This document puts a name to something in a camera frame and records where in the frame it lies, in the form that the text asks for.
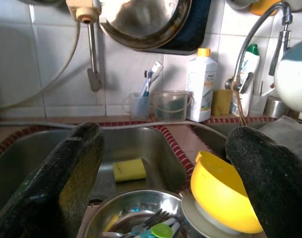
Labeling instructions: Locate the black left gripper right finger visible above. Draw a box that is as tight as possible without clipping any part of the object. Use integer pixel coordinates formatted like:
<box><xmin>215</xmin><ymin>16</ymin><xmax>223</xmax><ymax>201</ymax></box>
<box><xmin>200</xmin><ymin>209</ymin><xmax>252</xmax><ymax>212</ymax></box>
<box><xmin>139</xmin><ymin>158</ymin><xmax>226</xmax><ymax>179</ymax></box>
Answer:
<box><xmin>225</xmin><ymin>125</ymin><xmax>302</xmax><ymax>238</ymax></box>

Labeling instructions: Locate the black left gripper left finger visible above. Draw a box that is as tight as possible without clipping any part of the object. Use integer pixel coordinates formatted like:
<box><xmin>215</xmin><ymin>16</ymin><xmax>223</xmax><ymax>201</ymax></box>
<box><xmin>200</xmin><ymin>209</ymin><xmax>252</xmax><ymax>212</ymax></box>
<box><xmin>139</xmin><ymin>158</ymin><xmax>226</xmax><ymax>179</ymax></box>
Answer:
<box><xmin>0</xmin><ymin>121</ymin><xmax>105</xmax><ymax>238</ymax></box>

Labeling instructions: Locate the yellow plastic bowl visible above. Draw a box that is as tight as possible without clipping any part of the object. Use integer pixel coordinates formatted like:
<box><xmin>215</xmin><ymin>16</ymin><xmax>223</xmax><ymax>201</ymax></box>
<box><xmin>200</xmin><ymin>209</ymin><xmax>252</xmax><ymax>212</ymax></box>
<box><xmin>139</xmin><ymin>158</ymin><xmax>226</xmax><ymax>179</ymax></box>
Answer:
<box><xmin>190</xmin><ymin>150</ymin><xmax>264</xmax><ymax>234</ymax></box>

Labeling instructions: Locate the stainless steel bowl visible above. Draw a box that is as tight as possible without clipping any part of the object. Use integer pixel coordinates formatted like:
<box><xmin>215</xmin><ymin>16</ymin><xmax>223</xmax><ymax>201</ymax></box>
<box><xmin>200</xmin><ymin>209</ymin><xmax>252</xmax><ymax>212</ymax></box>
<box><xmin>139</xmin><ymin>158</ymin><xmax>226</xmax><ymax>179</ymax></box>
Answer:
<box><xmin>81</xmin><ymin>189</ymin><xmax>191</xmax><ymax>238</ymax></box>

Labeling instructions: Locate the steel fork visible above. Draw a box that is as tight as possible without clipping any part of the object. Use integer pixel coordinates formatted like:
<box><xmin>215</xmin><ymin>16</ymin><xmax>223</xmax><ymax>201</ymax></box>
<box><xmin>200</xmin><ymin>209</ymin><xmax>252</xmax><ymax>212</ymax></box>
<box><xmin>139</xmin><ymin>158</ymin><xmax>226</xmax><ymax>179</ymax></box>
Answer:
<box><xmin>142</xmin><ymin>209</ymin><xmax>172</xmax><ymax>228</ymax></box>

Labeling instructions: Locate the clear plastic bag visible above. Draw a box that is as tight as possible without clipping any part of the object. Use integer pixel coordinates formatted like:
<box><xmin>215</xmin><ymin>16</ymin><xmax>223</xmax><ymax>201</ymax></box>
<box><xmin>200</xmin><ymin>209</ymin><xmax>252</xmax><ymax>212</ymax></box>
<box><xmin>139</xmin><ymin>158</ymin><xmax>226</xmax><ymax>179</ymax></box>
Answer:
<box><xmin>258</xmin><ymin>115</ymin><xmax>302</xmax><ymax>159</ymax></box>

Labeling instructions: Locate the steel cup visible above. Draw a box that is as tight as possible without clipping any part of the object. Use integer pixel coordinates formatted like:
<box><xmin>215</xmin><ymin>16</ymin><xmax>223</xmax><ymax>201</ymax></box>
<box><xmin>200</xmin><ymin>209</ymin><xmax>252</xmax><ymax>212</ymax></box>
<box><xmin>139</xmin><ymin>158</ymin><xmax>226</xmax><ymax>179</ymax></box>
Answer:
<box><xmin>263</xmin><ymin>95</ymin><xmax>289</xmax><ymax>119</ymax></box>

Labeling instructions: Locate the stainless steel sink basin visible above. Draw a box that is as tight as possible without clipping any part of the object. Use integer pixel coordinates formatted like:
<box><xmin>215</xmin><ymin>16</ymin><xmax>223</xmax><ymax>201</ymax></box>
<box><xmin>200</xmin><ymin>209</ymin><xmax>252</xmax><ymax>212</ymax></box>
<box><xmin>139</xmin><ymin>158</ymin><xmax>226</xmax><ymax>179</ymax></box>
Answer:
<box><xmin>0</xmin><ymin>125</ymin><xmax>194</xmax><ymax>216</ymax></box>
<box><xmin>190</xmin><ymin>121</ymin><xmax>273</xmax><ymax>162</ymax></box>

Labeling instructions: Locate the yellow sponge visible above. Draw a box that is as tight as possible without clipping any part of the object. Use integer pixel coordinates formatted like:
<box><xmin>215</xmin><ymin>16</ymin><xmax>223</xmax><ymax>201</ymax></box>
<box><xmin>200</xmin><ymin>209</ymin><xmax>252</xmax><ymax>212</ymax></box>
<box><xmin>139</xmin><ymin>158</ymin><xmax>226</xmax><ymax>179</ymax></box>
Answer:
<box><xmin>112</xmin><ymin>158</ymin><xmax>147</xmax><ymax>183</ymax></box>

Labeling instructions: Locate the clear plastic cup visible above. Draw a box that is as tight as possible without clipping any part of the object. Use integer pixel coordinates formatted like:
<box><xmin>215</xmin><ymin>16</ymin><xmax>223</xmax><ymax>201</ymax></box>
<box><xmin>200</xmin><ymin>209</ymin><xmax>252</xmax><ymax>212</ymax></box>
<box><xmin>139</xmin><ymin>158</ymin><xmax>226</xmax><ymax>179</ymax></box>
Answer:
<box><xmin>249</xmin><ymin>94</ymin><xmax>268</xmax><ymax>117</ymax></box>

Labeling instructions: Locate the beige plate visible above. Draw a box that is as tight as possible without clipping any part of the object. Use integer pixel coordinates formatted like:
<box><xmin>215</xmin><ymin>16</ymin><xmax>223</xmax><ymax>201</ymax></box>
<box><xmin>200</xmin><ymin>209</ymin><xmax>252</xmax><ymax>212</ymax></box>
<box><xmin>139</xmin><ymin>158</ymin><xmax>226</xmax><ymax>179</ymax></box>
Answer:
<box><xmin>181</xmin><ymin>192</ymin><xmax>243</xmax><ymax>238</ymax></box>

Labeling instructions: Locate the white red-tipped utensil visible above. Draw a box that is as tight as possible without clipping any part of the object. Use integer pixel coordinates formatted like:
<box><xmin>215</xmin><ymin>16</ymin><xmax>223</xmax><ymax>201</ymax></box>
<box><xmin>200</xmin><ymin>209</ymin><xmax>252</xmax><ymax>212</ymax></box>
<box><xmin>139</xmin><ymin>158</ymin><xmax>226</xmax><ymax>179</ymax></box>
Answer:
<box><xmin>261</xmin><ymin>83</ymin><xmax>275</xmax><ymax>98</ymax></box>

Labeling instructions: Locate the mustard sponge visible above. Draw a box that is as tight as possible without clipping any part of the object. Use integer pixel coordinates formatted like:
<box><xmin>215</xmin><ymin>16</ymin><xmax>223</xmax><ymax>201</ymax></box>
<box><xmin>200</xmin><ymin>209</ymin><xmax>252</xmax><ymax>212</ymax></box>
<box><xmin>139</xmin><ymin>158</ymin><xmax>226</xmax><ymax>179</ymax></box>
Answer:
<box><xmin>211</xmin><ymin>89</ymin><xmax>233</xmax><ymax>117</ymax></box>

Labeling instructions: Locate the white translucent plastic container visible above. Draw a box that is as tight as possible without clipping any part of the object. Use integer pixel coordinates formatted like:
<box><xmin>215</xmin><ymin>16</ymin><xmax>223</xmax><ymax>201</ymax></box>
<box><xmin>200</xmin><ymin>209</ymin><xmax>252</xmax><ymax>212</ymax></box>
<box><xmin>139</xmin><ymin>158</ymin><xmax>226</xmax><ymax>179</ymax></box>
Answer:
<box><xmin>274</xmin><ymin>39</ymin><xmax>302</xmax><ymax>112</ymax></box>

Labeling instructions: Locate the clear toothbrush cup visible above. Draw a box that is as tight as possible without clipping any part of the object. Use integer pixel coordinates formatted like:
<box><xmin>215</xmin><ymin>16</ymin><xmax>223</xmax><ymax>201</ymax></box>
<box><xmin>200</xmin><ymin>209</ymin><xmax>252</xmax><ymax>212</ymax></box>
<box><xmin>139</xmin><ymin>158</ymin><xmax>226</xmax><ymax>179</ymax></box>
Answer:
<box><xmin>122</xmin><ymin>91</ymin><xmax>151</xmax><ymax>120</ymax></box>

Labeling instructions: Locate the white bottle yellow cap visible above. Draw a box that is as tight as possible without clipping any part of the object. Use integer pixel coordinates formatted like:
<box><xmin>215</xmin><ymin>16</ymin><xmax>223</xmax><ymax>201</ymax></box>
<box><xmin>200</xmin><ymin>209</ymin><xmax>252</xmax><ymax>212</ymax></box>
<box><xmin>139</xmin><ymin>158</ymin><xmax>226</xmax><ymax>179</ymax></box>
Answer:
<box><xmin>185</xmin><ymin>48</ymin><xmax>219</xmax><ymax>123</ymax></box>

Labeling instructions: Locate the green round lid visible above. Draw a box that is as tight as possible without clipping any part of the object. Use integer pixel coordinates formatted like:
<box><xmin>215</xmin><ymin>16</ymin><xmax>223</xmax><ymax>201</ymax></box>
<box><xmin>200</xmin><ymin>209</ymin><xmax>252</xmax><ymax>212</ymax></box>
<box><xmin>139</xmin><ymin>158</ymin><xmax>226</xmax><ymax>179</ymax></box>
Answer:
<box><xmin>151</xmin><ymin>223</ymin><xmax>173</xmax><ymax>238</ymax></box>

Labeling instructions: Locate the white bottle green cap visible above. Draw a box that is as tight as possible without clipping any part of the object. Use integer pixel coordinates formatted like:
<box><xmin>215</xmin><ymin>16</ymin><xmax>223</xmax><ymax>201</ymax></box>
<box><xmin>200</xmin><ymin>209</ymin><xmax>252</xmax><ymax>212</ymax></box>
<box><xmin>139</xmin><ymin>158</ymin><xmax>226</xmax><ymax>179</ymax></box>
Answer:
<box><xmin>230</xmin><ymin>44</ymin><xmax>260</xmax><ymax>117</ymax></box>

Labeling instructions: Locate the clear plastic bucket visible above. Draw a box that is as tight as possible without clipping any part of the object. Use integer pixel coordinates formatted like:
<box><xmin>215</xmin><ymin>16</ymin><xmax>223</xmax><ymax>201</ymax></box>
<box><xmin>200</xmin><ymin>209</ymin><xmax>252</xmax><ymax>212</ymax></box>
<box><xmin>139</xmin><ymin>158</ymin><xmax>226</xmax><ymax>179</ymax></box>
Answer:
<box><xmin>151</xmin><ymin>90</ymin><xmax>193</xmax><ymax>122</ymax></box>

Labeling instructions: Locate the blue toothbrush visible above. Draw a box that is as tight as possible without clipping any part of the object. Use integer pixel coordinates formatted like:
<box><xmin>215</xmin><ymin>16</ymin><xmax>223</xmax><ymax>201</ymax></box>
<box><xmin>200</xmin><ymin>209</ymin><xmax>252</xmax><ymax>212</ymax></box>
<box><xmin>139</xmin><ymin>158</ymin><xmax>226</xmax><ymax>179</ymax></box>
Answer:
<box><xmin>138</xmin><ymin>70</ymin><xmax>154</xmax><ymax>98</ymax></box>

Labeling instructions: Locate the cream filter tap steel spout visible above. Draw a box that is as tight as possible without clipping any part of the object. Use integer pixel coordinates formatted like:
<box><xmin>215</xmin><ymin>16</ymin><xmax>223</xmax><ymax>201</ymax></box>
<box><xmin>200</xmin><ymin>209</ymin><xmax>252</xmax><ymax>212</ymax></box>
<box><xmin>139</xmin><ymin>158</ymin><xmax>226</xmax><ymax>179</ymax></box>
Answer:
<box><xmin>66</xmin><ymin>0</ymin><xmax>102</xmax><ymax>92</ymax></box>

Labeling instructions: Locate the chrome gooseneck faucet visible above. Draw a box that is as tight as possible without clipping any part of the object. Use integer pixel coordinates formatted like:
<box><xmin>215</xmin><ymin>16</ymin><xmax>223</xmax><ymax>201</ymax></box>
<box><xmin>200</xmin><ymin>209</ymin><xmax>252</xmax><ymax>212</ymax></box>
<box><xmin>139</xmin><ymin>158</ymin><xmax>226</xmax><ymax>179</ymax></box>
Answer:
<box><xmin>225</xmin><ymin>1</ymin><xmax>294</xmax><ymax>95</ymax></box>

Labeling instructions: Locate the dark baking tray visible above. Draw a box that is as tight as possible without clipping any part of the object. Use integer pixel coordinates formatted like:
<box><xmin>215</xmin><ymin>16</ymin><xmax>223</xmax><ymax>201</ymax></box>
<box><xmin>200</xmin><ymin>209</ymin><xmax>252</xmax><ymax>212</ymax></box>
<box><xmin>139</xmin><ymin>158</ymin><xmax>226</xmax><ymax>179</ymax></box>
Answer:
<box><xmin>141</xmin><ymin>0</ymin><xmax>212</xmax><ymax>56</ymax></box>

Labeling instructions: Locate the hanging steel pan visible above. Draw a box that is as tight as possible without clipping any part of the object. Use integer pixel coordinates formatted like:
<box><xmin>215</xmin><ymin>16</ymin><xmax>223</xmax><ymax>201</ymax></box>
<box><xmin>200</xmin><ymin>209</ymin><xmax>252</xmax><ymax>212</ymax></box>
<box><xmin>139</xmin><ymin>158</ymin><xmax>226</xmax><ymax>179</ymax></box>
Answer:
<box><xmin>99</xmin><ymin>0</ymin><xmax>193</xmax><ymax>52</ymax></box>

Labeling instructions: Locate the brown string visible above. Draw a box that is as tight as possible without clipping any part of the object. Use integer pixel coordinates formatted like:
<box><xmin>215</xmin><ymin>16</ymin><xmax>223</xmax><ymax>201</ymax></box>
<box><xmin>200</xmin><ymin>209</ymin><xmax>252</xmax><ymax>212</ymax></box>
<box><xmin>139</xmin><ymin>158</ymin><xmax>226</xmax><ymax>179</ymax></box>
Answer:
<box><xmin>231</xmin><ymin>81</ymin><xmax>248</xmax><ymax>126</ymax></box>

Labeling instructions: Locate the white-handled utensil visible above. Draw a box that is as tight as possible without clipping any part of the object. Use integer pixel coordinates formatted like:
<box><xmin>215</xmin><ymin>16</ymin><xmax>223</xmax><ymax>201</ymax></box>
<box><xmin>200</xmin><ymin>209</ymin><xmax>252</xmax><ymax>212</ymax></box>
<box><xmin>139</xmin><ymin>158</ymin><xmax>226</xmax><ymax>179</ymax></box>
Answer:
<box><xmin>165</xmin><ymin>217</ymin><xmax>182</xmax><ymax>237</ymax></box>

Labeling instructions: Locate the white hose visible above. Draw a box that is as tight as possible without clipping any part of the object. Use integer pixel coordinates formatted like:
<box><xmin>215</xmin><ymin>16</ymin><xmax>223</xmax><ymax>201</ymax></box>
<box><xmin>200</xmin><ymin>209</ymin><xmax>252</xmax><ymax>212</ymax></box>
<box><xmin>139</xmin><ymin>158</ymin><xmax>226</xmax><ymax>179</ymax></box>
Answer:
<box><xmin>0</xmin><ymin>23</ymin><xmax>81</xmax><ymax>110</ymax></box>

